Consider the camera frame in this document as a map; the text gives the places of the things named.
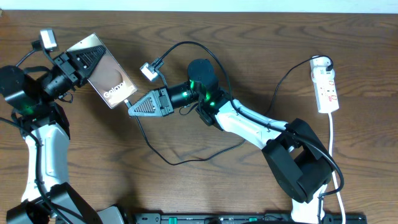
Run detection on black charger cable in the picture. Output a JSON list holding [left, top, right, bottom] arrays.
[[123, 55, 335, 167]]

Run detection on Galaxy S25 Ultra smartphone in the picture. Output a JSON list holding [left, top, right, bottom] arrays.
[[67, 33, 137, 109]]

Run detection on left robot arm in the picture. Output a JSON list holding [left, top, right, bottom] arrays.
[[1, 45, 128, 223]]

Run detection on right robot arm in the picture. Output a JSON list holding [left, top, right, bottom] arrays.
[[128, 59, 336, 223]]

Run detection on white power strip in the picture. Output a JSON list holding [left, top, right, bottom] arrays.
[[310, 55, 340, 114]]

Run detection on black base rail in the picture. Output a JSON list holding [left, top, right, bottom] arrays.
[[133, 212, 368, 224]]

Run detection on white power strip cord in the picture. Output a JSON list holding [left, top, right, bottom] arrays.
[[328, 112, 346, 224]]

